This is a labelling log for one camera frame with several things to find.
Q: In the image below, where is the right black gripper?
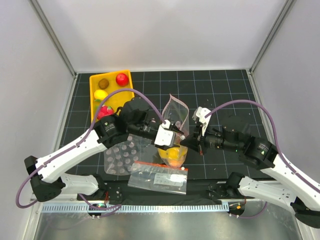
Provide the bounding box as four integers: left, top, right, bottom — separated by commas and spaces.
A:
180, 121, 241, 156

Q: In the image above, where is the pink polka dot zip bag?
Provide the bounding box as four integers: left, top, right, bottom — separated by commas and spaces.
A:
159, 94, 190, 167

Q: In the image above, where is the yellow mango toy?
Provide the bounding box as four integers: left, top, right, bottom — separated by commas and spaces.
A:
158, 146, 188, 161

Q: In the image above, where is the orange peach toy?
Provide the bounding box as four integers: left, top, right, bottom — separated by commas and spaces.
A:
167, 158, 184, 168

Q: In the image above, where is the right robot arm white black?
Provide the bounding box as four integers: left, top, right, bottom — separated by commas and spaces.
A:
180, 116, 320, 229

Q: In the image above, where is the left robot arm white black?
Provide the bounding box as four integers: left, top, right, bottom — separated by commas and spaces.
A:
24, 97, 184, 202

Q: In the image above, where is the clear bag pink zipper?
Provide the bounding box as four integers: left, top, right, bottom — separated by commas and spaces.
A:
103, 134, 163, 176

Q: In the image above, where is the clear bag orange zipper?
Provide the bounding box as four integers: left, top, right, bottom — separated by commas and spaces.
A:
127, 161, 188, 195

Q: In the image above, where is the black grid cutting mat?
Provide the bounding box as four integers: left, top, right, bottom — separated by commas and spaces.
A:
57, 69, 269, 180

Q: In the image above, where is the red dragon fruit toy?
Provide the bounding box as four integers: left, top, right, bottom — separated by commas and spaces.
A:
97, 105, 115, 120

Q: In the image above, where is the red apple toy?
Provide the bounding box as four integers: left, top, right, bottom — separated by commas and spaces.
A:
115, 73, 129, 87

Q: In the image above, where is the yellow lemon toy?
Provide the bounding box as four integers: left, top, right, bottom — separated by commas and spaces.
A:
93, 89, 108, 102

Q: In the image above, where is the brown kiwi toy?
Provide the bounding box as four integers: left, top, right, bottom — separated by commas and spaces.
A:
98, 78, 110, 90

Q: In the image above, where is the yellow plastic tray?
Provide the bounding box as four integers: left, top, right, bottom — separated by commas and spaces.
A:
89, 69, 136, 123

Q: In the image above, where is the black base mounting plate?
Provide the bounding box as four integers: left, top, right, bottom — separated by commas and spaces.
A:
84, 179, 245, 206

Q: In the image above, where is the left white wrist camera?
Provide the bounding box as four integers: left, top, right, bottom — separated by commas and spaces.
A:
154, 119, 176, 148

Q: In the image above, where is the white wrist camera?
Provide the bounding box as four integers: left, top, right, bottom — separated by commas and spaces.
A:
154, 119, 176, 148
192, 106, 211, 137

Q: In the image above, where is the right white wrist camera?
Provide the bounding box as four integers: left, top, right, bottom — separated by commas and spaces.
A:
192, 106, 211, 137

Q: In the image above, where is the slotted white cable duct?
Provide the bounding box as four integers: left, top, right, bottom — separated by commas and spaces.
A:
41, 202, 229, 214

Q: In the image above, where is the right aluminium frame post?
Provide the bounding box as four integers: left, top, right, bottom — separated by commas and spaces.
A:
249, 0, 296, 74

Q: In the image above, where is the aluminium frame post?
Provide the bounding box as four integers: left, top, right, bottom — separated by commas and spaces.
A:
249, 0, 296, 74
28, 0, 77, 77

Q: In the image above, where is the left aluminium frame post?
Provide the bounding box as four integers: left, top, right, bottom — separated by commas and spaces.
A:
28, 0, 77, 77

